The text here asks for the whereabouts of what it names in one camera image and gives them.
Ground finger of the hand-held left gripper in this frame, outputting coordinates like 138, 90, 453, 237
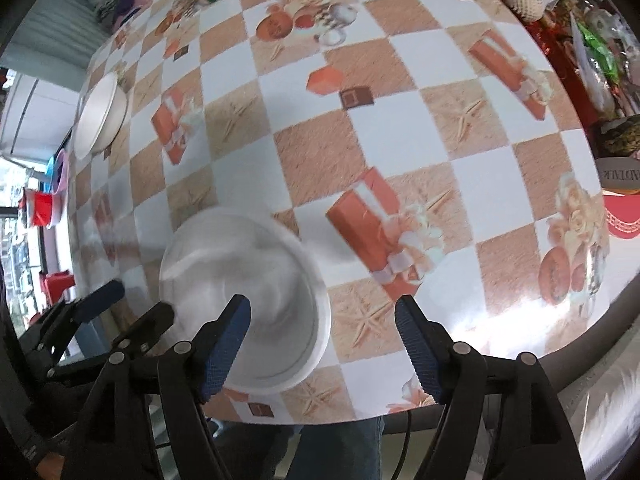
47, 301, 176, 386
30, 280, 126, 356

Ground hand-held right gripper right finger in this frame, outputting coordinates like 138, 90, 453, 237
394, 294, 586, 480

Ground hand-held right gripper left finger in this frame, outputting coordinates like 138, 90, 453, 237
61, 294, 252, 480

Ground large white bowl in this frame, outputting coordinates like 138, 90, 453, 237
159, 207, 332, 395

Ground person's left hand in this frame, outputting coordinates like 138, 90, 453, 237
39, 451, 66, 480

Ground red plastic stool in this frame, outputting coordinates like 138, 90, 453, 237
40, 270, 76, 306

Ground pink plastic basin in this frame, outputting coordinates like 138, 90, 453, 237
52, 149, 70, 196

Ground person's blue jeans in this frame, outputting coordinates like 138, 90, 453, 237
215, 417, 386, 480

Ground white cabinet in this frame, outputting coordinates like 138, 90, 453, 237
0, 72, 91, 161

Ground white lace seat cover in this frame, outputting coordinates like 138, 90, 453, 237
560, 270, 640, 480

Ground checkered printed tablecloth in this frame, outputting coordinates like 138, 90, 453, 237
65, 0, 611, 423

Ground red lace-pattern box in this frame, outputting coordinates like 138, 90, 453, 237
602, 192, 640, 242

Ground beige round box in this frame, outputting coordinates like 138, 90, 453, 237
597, 156, 640, 197

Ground dark patterned bag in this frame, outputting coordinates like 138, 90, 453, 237
594, 116, 640, 161

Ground red foil wrapping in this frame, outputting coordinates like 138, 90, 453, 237
530, 10, 603, 113

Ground green plastic wrapper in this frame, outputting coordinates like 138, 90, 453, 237
575, 20, 619, 77

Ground black cable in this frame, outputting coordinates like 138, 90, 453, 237
397, 411, 415, 480

